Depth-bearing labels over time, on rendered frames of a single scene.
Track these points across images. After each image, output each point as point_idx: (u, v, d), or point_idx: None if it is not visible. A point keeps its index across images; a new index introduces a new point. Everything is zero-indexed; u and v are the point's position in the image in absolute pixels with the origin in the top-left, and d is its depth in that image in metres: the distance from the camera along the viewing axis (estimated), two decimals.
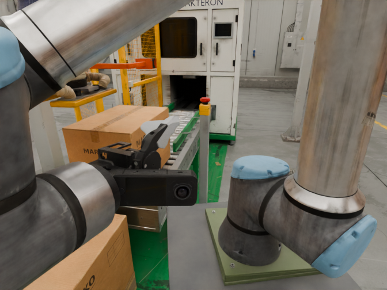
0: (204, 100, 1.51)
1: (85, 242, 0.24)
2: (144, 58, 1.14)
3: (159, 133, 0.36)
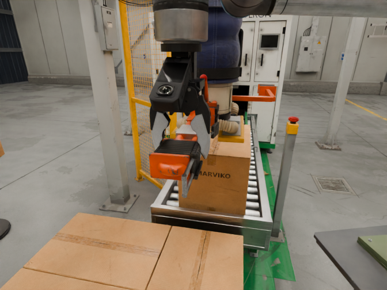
0: (295, 120, 1.56)
1: (158, 14, 0.36)
2: (269, 86, 1.18)
3: (207, 119, 0.41)
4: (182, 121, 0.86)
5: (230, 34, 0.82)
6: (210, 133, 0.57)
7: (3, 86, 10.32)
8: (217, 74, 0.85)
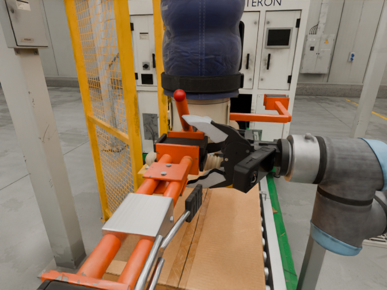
0: None
1: (317, 153, 0.39)
2: (280, 98, 0.88)
3: (221, 185, 0.46)
4: (154, 156, 0.57)
5: (226, 23, 0.53)
6: (182, 219, 0.28)
7: None
8: (207, 86, 0.55)
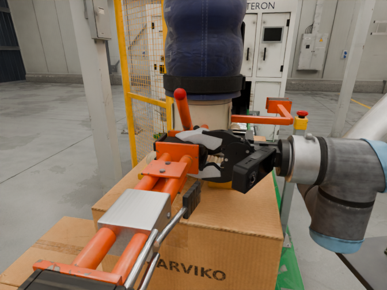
0: (304, 114, 1.41)
1: (317, 153, 0.39)
2: (282, 101, 0.88)
3: (214, 180, 0.45)
4: (154, 156, 0.56)
5: (228, 25, 0.53)
6: (179, 215, 0.27)
7: (0, 84, 10.17)
8: (208, 86, 0.56)
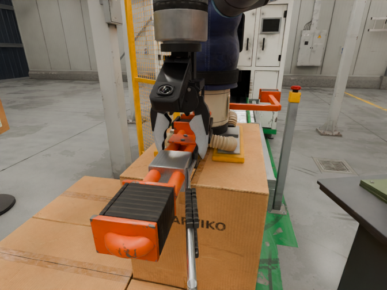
0: (297, 88, 1.58)
1: (157, 14, 0.36)
2: (272, 92, 1.02)
3: (206, 121, 0.41)
4: (168, 136, 0.70)
5: (226, 29, 0.66)
6: (193, 163, 0.41)
7: (4, 81, 10.34)
8: (212, 79, 0.69)
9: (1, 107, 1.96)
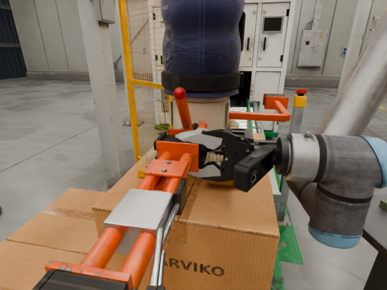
0: (303, 91, 1.45)
1: (316, 151, 0.39)
2: (279, 97, 0.89)
3: (215, 179, 0.46)
4: (154, 154, 0.57)
5: (225, 22, 0.53)
6: (174, 212, 0.29)
7: (1, 81, 10.21)
8: (207, 84, 0.56)
9: None
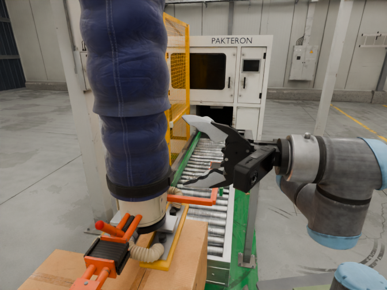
0: None
1: (316, 152, 0.39)
2: None
3: (221, 185, 0.46)
4: None
5: (147, 150, 0.69)
6: None
7: (0, 92, 10.43)
8: (136, 193, 0.72)
9: None
